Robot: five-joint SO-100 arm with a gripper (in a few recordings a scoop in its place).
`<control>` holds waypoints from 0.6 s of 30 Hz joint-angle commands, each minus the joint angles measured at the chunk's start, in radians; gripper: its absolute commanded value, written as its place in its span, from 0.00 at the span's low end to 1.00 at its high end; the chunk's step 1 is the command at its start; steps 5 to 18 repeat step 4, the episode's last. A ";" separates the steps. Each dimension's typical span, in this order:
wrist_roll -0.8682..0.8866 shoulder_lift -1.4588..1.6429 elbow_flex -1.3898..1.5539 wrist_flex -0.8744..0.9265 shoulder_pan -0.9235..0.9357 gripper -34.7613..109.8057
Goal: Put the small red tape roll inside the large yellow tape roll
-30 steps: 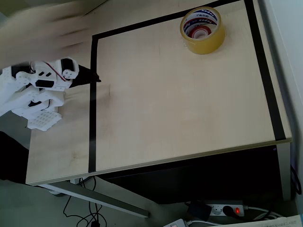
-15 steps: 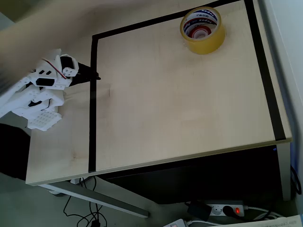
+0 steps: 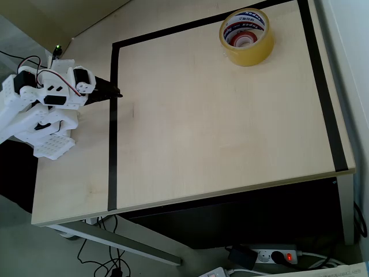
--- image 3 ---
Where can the white gripper black servos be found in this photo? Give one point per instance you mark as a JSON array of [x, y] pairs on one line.
[[84, 88]]

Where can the red tape roll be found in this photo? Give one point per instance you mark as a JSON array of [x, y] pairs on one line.
[[243, 39]]

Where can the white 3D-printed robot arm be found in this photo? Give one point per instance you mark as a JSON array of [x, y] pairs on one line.
[[20, 124]]

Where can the large yellow packing tape roll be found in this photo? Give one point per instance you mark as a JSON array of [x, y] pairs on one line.
[[253, 54]]

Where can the black tape strip wide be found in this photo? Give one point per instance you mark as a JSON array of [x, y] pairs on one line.
[[323, 95]]

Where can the controller board green LED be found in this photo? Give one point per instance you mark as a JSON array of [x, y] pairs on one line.
[[57, 51]]

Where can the brown cardboard box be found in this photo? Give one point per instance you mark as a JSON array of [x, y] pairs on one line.
[[43, 20]]

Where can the grey metal table crossbar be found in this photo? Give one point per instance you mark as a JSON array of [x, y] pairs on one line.
[[121, 241]]

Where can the black power adapter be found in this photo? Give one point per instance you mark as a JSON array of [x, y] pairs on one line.
[[242, 257]]

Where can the black round plug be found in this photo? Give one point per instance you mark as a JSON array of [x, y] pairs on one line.
[[277, 257]]

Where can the grey metal table leg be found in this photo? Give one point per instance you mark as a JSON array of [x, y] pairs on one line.
[[347, 213]]

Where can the printed paper sheet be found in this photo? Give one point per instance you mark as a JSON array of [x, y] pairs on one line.
[[340, 271]]

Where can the white power strip red switch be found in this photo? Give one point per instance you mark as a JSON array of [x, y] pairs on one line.
[[265, 256]]

